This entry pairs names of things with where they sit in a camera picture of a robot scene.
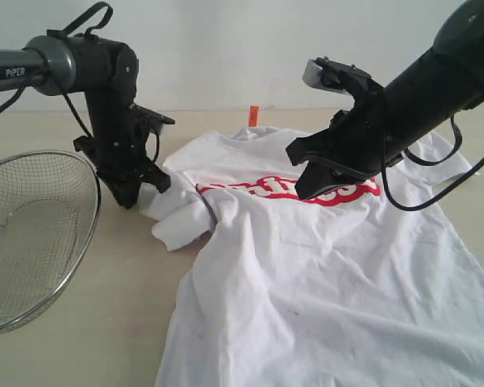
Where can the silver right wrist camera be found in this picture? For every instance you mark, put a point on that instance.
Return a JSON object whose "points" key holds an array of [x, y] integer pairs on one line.
{"points": [[331, 76]]}

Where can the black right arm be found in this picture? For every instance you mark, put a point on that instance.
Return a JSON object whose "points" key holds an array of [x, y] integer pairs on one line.
{"points": [[446, 79]]}

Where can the silver wire mesh basket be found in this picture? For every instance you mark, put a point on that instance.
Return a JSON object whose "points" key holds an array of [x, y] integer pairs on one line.
{"points": [[49, 206]]}

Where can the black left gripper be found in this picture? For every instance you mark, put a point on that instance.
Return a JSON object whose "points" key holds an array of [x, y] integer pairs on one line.
{"points": [[117, 149]]}

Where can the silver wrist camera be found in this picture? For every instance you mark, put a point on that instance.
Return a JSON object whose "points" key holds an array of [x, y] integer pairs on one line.
{"points": [[150, 120], [331, 76]]}

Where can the orange tag on table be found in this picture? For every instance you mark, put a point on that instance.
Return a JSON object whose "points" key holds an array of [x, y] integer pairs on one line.
{"points": [[253, 116]]}

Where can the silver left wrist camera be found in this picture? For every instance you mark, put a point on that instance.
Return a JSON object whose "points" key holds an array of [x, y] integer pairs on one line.
{"points": [[150, 120]]}

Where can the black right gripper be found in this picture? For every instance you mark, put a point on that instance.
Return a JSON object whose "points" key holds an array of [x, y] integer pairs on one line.
{"points": [[350, 151]]}

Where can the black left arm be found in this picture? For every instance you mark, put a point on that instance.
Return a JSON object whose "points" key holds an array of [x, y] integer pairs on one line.
{"points": [[106, 72]]}

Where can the white t-shirt red logo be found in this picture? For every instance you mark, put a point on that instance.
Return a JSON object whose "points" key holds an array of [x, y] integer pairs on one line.
{"points": [[339, 290]]}

